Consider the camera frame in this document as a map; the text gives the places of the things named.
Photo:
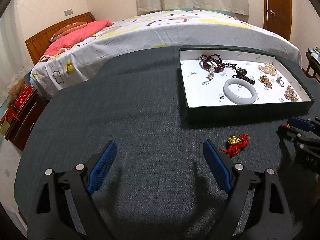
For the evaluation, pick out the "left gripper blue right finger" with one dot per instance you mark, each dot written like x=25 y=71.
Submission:
x=219 y=164

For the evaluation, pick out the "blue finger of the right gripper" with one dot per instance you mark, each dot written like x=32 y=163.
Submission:
x=293 y=136
x=301 y=124

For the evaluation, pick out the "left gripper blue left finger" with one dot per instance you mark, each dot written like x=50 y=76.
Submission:
x=99 y=165

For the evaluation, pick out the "red tassel gold charm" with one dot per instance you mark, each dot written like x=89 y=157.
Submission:
x=236 y=144

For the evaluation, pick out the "white jade bangle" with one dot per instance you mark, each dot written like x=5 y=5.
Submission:
x=239 y=91

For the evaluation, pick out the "crystal rhinestone brooch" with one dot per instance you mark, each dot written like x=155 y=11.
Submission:
x=211 y=72

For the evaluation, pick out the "red tassel knot charm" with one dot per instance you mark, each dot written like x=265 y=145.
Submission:
x=286 y=126

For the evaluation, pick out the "green jewelry tray box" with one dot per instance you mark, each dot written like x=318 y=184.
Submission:
x=269 y=74

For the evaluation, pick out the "wooden chair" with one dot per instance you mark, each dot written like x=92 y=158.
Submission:
x=312 y=70

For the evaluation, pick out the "dark grey table cloth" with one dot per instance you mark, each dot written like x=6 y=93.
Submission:
x=160 y=186

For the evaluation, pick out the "pile of clothes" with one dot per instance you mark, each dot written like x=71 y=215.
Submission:
x=314 y=52

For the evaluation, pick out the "dark wooden nightstand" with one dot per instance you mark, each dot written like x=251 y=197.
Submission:
x=22 y=125

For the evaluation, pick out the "red gift box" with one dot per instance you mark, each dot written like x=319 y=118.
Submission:
x=22 y=97

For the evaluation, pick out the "bed with patterned sheet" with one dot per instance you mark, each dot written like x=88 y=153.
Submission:
x=155 y=30

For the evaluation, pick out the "brown wooden door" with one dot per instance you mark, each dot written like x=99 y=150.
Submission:
x=278 y=17

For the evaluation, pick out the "brown teddy bear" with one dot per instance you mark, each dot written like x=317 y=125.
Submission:
x=14 y=92

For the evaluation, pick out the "pink pillow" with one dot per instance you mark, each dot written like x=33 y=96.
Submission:
x=66 y=42

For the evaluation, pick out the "side window curtain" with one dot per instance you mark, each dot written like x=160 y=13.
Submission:
x=15 y=59

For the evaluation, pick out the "wooden headboard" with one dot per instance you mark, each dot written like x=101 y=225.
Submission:
x=39 y=43

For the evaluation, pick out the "orange cushion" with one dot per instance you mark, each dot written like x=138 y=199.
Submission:
x=67 y=29

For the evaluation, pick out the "wall power socket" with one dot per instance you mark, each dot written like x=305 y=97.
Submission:
x=68 y=12

